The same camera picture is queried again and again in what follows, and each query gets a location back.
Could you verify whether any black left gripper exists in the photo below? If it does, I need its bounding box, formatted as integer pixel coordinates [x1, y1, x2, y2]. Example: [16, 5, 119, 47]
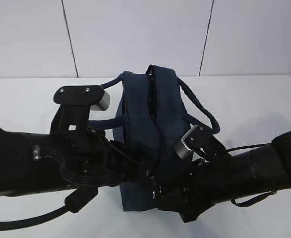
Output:
[78, 129, 153, 186]

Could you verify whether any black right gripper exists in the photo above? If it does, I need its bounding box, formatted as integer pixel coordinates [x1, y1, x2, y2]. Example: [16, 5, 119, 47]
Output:
[155, 158, 225, 221]

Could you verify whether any dark blue cable loop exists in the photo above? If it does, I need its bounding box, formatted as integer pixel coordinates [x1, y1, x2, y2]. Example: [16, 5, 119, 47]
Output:
[231, 188, 277, 208]

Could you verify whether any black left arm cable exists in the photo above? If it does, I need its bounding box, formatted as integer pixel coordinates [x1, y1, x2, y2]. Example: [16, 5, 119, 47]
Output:
[0, 185, 99, 230]

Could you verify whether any dark blue lunch bag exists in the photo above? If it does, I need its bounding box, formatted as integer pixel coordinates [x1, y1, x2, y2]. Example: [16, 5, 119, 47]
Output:
[88, 64, 222, 213]

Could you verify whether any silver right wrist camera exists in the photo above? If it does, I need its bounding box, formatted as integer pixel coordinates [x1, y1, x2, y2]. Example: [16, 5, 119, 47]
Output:
[174, 125, 202, 160]

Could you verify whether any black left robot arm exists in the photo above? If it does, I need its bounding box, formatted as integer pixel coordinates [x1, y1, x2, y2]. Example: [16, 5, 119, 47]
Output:
[0, 85, 153, 197]

